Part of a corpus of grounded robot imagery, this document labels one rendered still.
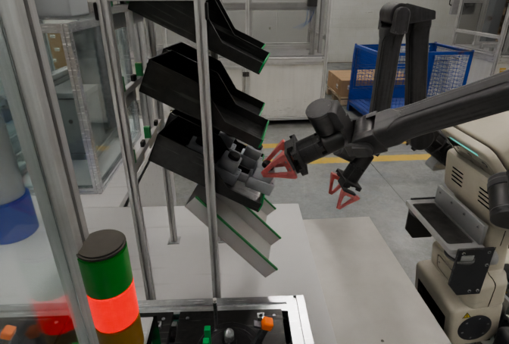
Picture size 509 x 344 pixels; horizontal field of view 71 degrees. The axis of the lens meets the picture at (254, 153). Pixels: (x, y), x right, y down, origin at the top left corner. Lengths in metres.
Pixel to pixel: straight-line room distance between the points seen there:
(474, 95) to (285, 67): 4.08
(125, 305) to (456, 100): 0.59
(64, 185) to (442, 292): 1.17
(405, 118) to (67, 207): 0.58
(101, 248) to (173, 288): 0.75
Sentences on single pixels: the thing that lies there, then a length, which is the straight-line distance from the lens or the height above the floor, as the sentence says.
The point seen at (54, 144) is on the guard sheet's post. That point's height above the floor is 1.53.
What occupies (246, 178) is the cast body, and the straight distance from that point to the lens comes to 0.85.
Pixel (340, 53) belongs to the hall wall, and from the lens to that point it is 9.59.
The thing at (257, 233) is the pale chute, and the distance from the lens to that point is 1.04.
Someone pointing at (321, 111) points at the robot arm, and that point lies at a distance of 0.74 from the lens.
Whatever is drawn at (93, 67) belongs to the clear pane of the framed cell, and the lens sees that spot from 1.69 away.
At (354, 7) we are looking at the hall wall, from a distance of 9.56.
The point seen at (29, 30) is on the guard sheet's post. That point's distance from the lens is 0.35.
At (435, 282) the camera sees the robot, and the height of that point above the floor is 0.80.
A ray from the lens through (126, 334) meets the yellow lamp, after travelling 0.48.
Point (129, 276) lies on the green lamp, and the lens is 0.43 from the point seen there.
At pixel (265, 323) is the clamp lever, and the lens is 0.76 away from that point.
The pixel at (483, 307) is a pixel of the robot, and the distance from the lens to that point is 1.33.
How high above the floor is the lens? 1.66
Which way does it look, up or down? 24 degrees down
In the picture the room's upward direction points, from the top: straight up
